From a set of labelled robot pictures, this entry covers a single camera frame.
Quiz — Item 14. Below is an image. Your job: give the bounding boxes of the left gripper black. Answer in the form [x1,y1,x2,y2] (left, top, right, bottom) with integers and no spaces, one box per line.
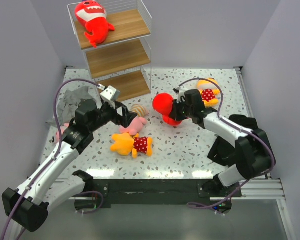
[89,99,137,132]

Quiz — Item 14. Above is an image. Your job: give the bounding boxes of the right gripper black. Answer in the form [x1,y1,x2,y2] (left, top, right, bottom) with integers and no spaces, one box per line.
[169,97,194,122]

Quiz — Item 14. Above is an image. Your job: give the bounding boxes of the orange doll polka dot dress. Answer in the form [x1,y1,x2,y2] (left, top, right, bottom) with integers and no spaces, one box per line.
[110,132,153,159]

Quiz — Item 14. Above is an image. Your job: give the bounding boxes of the orange doll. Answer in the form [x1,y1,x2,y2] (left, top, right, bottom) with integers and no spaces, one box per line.
[196,78,220,108]

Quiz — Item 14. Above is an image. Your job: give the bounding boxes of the red shark plush with face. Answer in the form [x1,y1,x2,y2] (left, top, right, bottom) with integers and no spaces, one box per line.
[74,0,115,48]

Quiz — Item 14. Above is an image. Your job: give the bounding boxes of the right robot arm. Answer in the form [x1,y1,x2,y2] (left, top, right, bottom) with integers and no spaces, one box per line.
[169,87,276,197]

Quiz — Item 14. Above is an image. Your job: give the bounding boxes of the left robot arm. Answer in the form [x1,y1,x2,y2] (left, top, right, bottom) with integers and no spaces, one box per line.
[2,100,138,233]

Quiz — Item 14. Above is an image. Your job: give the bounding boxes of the pink pig plush centre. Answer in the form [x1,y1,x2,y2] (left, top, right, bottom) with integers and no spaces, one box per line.
[119,104,149,136]

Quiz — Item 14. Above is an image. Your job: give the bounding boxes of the pink pig plush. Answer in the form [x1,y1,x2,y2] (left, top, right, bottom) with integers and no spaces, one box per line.
[51,123,70,145]
[119,104,149,136]

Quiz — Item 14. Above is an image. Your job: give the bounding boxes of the black cloth right side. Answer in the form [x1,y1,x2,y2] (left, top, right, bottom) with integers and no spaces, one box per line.
[207,114,259,167]

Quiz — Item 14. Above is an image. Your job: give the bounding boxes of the grey crumpled cloth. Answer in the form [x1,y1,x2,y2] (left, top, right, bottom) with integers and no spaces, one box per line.
[56,86,96,126]

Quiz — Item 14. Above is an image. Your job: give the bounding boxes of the pink pig plush left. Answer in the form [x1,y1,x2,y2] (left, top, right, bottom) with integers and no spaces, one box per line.
[51,123,70,145]

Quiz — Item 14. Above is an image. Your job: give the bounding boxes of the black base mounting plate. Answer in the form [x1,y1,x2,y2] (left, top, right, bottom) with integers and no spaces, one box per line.
[74,179,238,209]

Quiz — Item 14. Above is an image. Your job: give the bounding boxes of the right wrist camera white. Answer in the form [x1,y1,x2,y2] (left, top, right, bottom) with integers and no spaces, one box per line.
[173,86,187,103]

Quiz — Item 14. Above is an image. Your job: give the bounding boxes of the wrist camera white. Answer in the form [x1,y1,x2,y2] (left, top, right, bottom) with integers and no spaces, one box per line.
[97,84,121,108]
[173,86,187,103]

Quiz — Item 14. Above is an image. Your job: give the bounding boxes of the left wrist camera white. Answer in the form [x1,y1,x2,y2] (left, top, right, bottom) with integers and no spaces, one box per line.
[97,84,121,108]

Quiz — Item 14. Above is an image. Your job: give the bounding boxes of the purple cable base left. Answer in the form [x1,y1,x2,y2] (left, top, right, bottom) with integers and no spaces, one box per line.
[74,190,105,215]

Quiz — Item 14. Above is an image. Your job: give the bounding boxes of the purple cable base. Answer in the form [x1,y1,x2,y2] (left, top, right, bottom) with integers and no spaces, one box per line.
[186,180,249,211]
[74,190,105,215]

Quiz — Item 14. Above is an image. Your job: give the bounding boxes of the white wire wooden shelf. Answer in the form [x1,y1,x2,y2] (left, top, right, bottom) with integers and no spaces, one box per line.
[67,0,152,102]

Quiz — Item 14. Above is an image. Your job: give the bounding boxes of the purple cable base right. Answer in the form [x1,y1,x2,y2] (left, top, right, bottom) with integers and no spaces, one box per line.
[186,180,249,211]

